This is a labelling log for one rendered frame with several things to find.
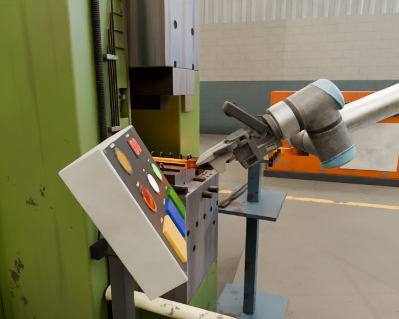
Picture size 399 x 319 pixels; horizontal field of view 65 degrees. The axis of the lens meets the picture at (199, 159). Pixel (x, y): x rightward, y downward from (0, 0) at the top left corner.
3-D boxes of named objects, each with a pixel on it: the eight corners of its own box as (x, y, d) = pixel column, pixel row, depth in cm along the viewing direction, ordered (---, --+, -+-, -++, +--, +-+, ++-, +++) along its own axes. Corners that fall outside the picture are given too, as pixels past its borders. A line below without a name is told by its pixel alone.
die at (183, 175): (195, 178, 135) (195, 159, 133) (175, 192, 117) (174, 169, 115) (114, 169, 150) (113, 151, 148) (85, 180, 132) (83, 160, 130)
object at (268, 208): (286, 195, 181) (287, 192, 181) (275, 221, 145) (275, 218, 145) (237, 188, 192) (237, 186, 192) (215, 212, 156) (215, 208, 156)
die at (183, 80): (195, 94, 127) (194, 69, 125) (173, 95, 109) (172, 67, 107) (109, 93, 142) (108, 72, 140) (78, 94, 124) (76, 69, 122)
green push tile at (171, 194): (185, 207, 85) (170, 184, 83) (185, 218, 78) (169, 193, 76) (179, 210, 85) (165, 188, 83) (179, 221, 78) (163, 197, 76)
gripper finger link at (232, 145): (215, 159, 74) (248, 141, 73) (212, 154, 73) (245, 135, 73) (213, 156, 78) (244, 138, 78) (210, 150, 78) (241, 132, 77)
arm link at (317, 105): (353, 112, 73) (337, 74, 71) (306, 138, 74) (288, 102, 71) (332, 107, 82) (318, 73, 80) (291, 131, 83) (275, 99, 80)
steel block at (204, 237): (217, 257, 156) (218, 171, 146) (187, 305, 121) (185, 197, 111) (123, 238, 176) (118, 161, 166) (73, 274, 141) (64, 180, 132)
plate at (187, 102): (192, 110, 157) (192, 75, 153) (185, 111, 149) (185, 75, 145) (189, 110, 157) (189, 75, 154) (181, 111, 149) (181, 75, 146)
